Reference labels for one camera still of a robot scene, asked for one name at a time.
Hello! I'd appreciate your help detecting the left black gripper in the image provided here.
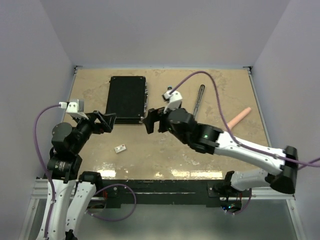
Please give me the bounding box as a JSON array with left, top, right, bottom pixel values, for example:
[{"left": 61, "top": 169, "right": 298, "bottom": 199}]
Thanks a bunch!
[{"left": 71, "top": 109, "right": 117, "bottom": 153}]

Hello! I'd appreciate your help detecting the small staple box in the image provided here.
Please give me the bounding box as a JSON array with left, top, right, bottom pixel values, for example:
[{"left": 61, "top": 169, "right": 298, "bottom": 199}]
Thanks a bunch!
[{"left": 114, "top": 144, "right": 127, "bottom": 154}]

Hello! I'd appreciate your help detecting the silver black stapler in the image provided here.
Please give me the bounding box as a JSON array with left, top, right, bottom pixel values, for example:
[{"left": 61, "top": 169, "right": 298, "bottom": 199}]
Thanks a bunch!
[{"left": 193, "top": 84, "right": 206, "bottom": 118}]

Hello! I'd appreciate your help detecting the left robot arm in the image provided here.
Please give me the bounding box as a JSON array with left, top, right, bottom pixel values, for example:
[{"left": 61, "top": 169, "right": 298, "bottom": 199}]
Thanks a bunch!
[{"left": 37, "top": 110, "right": 116, "bottom": 240}]

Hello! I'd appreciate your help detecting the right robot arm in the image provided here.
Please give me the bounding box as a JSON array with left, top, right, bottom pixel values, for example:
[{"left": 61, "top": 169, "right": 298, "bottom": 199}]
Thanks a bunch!
[{"left": 143, "top": 108, "right": 298, "bottom": 197}]

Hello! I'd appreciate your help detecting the black briefcase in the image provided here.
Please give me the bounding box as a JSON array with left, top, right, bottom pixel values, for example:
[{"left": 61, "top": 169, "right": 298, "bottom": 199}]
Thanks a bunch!
[{"left": 105, "top": 75, "right": 148, "bottom": 125}]

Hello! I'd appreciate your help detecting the pink silicone cone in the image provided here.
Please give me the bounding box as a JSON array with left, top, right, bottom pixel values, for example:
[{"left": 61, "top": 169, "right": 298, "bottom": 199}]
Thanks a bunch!
[{"left": 227, "top": 107, "right": 252, "bottom": 129}]

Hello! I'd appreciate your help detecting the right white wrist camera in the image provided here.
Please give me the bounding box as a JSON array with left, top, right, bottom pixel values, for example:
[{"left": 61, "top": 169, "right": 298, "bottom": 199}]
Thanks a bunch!
[{"left": 162, "top": 86, "right": 183, "bottom": 114}]

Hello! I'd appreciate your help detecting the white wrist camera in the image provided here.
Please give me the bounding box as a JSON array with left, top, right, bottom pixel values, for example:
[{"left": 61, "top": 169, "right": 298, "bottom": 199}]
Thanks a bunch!
[
  {"left": 162, "top": 86, "right": 183, "bottom": 114},
  {"left": 58, "top": 99, "right": 85, "bottom": 115}
]

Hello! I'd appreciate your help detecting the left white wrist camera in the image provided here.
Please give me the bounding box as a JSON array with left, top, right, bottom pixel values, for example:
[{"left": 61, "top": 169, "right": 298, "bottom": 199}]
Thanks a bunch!
[{"left": 58, "top": 99, "right": 85, "bottom": 115}]

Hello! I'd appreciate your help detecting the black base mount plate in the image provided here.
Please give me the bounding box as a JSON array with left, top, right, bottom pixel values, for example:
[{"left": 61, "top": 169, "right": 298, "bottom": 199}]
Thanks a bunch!
[{"left": 84, "top": 178, "right": 253, "bottom": 210}]

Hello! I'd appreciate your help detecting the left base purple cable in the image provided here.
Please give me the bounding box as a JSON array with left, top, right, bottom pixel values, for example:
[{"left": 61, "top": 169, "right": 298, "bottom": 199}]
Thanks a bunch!
[{"left": 86, "top": 184, "right": 138, "bottom": 222}]

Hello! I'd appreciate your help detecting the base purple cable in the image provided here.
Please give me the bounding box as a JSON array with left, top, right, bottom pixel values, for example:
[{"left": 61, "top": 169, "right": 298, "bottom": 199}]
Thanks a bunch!
[
  {"left": 86, "top": 184, "right": 138, "bottom": 222},
  {"left": 219, "top": 186, "right": 253, "bottom": 216}
]

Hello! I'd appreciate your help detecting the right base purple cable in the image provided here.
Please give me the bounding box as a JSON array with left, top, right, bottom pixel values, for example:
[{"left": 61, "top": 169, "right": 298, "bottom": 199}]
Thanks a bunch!
[{"left": 219, "top": 186, "right": 253, "bottom": 216}]

